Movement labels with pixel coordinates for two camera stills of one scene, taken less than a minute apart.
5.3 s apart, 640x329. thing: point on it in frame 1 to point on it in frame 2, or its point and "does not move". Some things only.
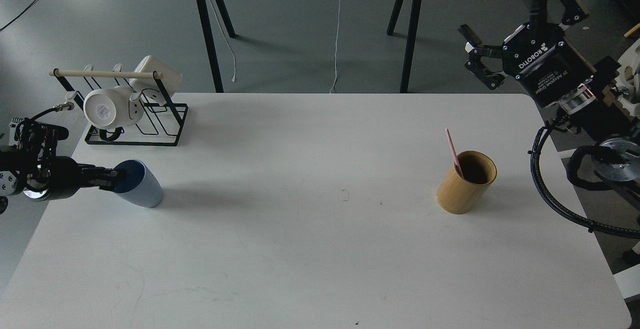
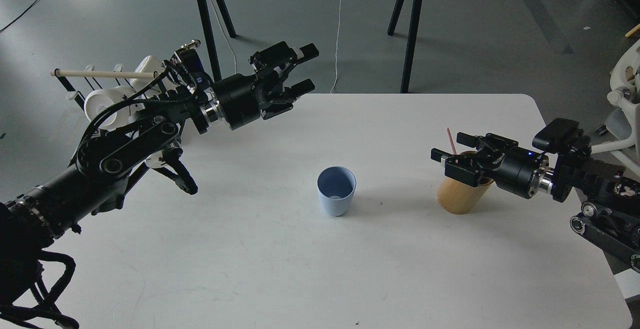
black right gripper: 537,55 to 515,170
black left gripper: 58,177 to 236,94
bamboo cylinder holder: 458,195 does not move
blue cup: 141,186 to 336,185
